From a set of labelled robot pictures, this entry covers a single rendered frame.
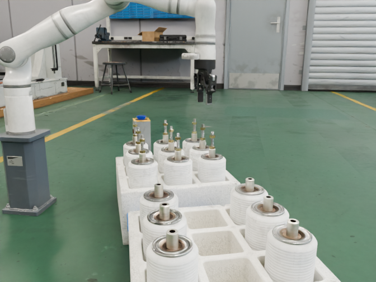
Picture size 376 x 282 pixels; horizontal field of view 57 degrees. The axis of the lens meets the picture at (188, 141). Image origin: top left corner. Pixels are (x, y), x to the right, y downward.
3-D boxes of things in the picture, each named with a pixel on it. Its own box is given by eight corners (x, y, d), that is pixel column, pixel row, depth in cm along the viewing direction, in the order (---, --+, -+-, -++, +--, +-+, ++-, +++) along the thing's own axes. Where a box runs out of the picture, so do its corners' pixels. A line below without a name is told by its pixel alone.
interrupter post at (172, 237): (167, 251, 63) (166, 235, 62) (165, 244, 65) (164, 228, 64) (179, 250, 63) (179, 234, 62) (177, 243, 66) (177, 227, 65)
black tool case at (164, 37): (160, 42, 570) (160, 35, 568) (186, 42, 570) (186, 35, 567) (159, 41, 537) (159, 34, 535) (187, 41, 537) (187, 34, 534)
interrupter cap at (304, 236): (282, 248, 64) (282, 245, 64) (266, 228, 71) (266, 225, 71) (319, 244, 66) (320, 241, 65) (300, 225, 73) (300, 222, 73)
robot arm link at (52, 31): (56, 8, 116) (63, 12, 125) (-14, 48, 117) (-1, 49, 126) (71, 34, 118) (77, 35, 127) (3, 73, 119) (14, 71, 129)
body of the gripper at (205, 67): (220, 57, 120) (219, 85, 122) (208, 57, 128) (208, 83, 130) (200, 57, 117) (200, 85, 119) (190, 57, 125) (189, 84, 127)
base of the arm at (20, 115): (3, 135, 127) (-3, 88, 123) (18, 130, 136) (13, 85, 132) (26, 136, 126) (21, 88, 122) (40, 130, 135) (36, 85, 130)
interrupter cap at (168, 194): (144, 204, 82) (144, 201, 82) (142, 192, 90) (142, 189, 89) (176, 202, 84) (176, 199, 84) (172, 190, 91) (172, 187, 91)
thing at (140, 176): (124, 216, 115) (122, 164, 110) (136, 205, 124) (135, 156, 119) (151, 220, 112) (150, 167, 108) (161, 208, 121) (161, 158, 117)
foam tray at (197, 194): (123, 245, 111) (121, 192, 106) (117, 197, 148) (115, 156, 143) (238, 231, 120) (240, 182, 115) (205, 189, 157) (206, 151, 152)
